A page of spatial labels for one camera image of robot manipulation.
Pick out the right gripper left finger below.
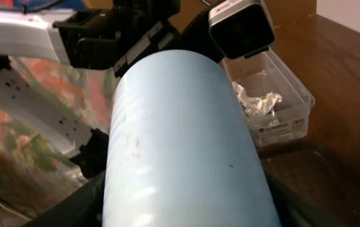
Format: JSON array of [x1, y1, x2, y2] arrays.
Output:
[[23, 171, 105, 227]]

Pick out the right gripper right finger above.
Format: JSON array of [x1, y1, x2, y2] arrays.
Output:
[[266, 173, 337, 227]]

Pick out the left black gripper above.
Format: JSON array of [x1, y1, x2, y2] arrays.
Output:
[[53, 0, 224, 77]]

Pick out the light blue cup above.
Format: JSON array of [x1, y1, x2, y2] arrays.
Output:
[[102, 50, 281, 226]]

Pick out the white napkin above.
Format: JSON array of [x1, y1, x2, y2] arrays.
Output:
[[232, 82, 283, 118]]

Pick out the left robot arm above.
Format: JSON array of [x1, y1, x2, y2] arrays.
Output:
[[0, 1, 223, 178]]

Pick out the brown serving tray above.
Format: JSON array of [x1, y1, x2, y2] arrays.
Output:
[[257, 141, 360, 226]]

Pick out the clear plastic bin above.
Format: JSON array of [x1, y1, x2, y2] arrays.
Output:
[[222, 49, 315, 147]]

